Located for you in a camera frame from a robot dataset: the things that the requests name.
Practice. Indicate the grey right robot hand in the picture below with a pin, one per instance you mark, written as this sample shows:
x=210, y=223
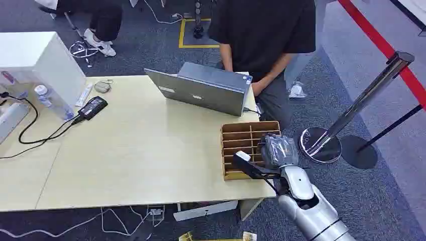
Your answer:
x=279, y=151

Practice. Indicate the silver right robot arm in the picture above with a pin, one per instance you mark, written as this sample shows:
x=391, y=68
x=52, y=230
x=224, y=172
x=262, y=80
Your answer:
x=311, y=213

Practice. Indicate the wooden card box with slots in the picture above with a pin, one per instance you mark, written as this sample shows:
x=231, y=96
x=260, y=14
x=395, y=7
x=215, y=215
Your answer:
x=238, y=136

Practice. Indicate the pale table leg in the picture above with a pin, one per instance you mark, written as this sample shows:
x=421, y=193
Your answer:
x=249, y=208

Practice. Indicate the person standing in pale trousers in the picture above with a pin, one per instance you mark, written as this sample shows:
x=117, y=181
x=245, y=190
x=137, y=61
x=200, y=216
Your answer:
x=304, y=66

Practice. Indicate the white power strip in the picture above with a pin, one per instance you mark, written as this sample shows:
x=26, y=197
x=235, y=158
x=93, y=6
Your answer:
x=204, y=210

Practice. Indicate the silver laptop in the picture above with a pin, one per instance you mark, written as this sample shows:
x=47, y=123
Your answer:
x=206, y=89

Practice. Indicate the person seated at desk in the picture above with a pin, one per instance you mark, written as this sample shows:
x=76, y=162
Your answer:
x=263, y=36

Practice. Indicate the yellow paper sheet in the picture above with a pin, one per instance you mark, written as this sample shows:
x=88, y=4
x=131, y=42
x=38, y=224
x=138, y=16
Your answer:
x=189, y=237

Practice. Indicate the red barrier belt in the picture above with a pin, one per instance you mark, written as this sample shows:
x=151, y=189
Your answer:
x=382, y=45

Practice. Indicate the black stand on floor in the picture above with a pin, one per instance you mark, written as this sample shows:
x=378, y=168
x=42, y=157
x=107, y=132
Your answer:
x=198, y=23

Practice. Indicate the grey pouch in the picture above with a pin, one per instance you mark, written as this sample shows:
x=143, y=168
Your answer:
x=102, y=87

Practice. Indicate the black power adapter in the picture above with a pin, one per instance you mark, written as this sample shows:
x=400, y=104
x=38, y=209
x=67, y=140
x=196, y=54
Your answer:
x=93, y=107

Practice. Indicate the white tube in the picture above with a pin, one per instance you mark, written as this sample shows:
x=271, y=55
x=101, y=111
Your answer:
x=84, y=95

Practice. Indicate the person on office chair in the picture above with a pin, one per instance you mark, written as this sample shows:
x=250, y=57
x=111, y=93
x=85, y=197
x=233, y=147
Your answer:
x=101, y=23

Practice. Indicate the clear plastic water bottle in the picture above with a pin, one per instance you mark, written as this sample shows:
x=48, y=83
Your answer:
x=53, y=101

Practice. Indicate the white cabinet box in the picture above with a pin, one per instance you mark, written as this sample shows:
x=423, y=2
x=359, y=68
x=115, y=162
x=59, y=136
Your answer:
x=36, y=60

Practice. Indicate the white flat device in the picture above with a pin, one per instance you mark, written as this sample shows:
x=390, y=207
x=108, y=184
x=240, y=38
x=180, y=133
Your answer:
x=11, y=119

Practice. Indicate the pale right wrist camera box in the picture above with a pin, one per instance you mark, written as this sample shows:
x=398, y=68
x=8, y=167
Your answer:
x=243, y=156

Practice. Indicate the black stanchion post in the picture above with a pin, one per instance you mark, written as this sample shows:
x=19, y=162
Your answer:
x=361, y=151

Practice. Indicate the chrome stanchion post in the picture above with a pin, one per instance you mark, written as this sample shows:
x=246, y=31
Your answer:
x=352, y=109

